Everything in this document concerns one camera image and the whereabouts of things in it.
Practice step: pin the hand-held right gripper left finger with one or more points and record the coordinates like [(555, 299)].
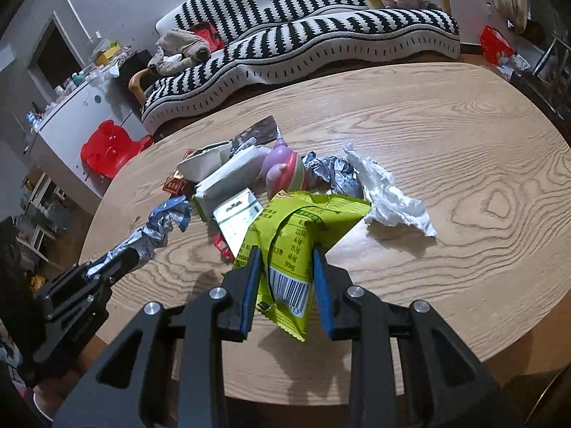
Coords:
[(250, 296)]

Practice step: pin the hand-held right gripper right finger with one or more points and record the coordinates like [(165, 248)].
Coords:
[(322, 296)]

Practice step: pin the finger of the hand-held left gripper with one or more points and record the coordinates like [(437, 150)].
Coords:
[(121, 262)]

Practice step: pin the blue silver wrapper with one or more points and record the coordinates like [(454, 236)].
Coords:
[(330, 171), (156, 227)]

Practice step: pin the green snack packet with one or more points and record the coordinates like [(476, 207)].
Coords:
[(294, 236)]

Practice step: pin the white fabric bag green lining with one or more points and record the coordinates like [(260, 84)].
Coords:
[(203, 165)]

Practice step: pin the pink pig toy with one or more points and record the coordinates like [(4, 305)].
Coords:
[(285, 169)]

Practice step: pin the red torn wrapper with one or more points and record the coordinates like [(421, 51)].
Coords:
[(223, 247)]

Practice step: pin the white packet green print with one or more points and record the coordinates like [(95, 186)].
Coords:
[(236, 218)]

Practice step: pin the small red packet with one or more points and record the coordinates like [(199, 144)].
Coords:
[(175, 186)]

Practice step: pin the white metal rack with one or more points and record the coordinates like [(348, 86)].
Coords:
[(40, 214)]

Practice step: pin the red bear stool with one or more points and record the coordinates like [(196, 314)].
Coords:
[(109, 147)]

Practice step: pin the crumpled white tissue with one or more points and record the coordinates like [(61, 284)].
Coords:
[(388, 196)]

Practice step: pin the white wipes packet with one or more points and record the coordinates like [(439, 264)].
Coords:
[(227, 178)]

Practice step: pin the white cabinet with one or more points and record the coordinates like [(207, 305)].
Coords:
[(76, 116)]

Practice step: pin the dark remote control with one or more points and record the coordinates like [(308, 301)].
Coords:
[(258, 133)]

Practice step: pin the yellow tissue box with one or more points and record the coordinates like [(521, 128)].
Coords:
[(107, 55)]

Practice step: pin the beige plush toy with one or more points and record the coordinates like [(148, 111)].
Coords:
[(183, 49)]

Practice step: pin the red cloth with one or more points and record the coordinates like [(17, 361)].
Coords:
[(209, 35)]

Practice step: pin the black white striped sofa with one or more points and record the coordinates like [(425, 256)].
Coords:
[(312, 40)]

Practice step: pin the red plastic bag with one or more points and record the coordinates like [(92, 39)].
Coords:
[(493, 44)]

